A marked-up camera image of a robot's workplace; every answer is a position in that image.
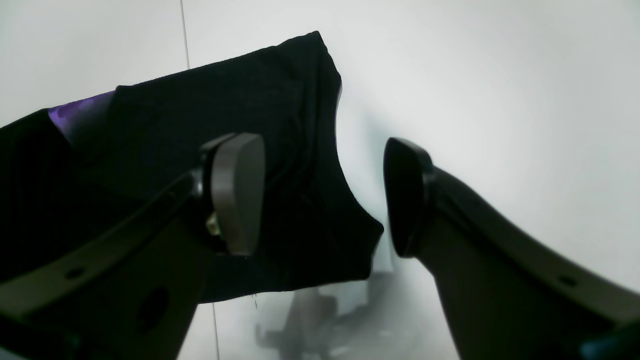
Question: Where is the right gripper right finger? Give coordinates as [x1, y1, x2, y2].
[383, 137, 640, 360]

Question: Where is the black T-shirt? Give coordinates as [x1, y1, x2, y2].
[0, 31, 385, 306]

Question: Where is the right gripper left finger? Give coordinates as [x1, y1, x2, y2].
[0, 133, 266, 360]

